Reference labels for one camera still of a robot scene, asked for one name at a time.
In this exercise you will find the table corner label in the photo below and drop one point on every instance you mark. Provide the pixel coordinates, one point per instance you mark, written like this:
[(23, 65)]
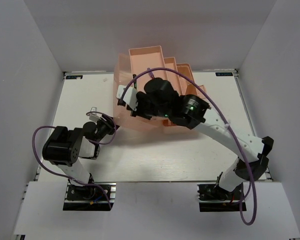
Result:
[(73, 77), (224, 74)]

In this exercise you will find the blue red long screwdriver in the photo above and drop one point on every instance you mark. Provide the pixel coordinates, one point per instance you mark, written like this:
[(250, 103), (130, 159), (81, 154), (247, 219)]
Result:
[(151, 74)]

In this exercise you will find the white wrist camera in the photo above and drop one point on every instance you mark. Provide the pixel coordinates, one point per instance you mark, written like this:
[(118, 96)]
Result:
[(93, 115), (129, 99)]

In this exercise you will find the thin green precision screwdriver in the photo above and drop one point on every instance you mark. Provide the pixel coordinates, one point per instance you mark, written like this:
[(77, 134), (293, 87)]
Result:
[(134, 77)]

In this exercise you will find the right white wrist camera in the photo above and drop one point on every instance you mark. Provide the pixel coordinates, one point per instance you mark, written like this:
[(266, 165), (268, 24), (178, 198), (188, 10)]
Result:
[(129, 99)]

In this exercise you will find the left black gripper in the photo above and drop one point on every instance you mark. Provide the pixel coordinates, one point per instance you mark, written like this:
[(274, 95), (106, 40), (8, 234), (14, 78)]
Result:
[(110, 123)]

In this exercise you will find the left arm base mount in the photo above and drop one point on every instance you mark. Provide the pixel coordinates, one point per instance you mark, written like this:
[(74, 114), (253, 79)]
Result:
[(85, 198)]

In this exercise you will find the pink plastic toolbox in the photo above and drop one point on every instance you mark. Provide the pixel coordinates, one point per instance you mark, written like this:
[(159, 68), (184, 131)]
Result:
[(137, 61)]

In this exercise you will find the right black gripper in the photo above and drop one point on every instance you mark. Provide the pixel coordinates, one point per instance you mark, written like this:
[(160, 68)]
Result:
[(140, 97)]

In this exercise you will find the left table corner label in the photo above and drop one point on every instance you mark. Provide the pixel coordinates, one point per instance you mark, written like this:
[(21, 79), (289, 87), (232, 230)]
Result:
[(73, 77)]

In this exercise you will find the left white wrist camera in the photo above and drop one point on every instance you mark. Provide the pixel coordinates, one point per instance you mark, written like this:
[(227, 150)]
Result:
[(93, 115)]

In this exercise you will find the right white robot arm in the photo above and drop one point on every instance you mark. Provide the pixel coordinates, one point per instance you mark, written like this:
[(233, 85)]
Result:
[(195, 114)]

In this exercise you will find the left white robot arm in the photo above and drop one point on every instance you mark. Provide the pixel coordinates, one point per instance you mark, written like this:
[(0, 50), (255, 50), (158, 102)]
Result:
[(64, 148)]

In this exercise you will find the right table corner label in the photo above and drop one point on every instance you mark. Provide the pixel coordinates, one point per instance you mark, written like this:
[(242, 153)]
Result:
[(224, 74)]

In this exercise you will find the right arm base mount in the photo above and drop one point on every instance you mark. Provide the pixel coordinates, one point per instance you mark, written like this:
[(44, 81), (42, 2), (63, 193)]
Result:
[(213, 200)]

